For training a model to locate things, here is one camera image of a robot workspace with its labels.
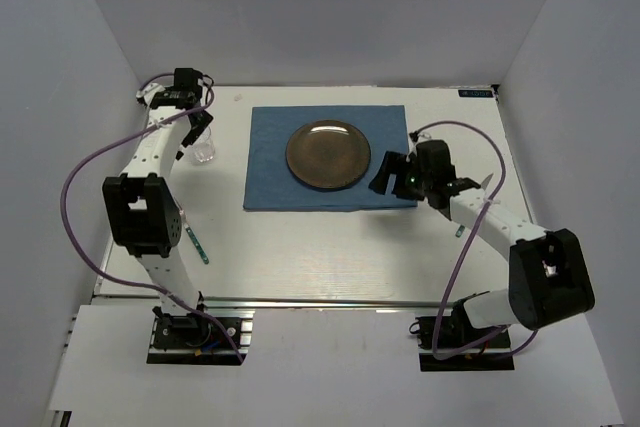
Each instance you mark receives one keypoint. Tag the knife with green handle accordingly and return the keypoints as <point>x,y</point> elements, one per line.
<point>484,184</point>

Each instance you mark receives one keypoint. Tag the clear drinking glass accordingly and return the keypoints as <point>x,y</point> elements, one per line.
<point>203,149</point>

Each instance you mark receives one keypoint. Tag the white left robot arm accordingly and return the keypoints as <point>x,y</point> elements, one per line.
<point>143,214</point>

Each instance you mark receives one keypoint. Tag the fork with green handle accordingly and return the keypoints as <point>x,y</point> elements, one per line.
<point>197,245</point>

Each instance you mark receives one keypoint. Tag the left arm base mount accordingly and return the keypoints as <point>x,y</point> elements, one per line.
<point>192,340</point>

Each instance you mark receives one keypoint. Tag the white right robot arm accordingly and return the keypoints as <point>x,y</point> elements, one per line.
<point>548,280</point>

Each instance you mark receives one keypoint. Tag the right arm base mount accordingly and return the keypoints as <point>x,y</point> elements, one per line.
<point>491,355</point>

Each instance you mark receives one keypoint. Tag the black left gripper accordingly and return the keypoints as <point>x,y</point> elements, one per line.
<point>190,138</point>

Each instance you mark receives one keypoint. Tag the dark round plate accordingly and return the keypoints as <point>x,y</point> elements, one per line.
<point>328,155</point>

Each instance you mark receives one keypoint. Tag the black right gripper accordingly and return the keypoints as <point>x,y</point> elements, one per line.
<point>390,166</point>

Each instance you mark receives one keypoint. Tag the blue cloth napkin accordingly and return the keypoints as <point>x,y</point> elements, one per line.
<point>270,186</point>

